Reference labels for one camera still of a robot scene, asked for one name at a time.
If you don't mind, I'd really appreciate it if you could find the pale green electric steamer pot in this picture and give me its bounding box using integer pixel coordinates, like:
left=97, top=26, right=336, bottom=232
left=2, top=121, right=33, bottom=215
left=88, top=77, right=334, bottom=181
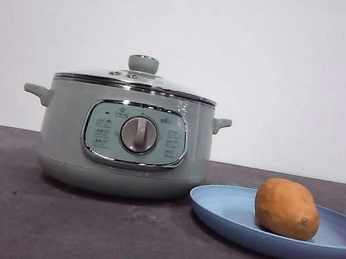
left=8, top=70, right=235, bottom=214

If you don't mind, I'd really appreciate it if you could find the blue round plate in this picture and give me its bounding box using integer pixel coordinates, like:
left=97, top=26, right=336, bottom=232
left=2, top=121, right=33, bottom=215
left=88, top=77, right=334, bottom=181
left=181, top=178, right=346, bottom=259

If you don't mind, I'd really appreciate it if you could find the brown potato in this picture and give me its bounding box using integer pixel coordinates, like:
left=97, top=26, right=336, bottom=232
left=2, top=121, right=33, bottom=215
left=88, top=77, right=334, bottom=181
left=249, top=174, right=327, bottom=243

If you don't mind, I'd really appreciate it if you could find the glass lid with green knob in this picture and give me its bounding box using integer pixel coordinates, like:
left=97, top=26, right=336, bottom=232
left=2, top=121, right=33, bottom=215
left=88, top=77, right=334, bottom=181
left=53, top=41, right=222, bottom=106

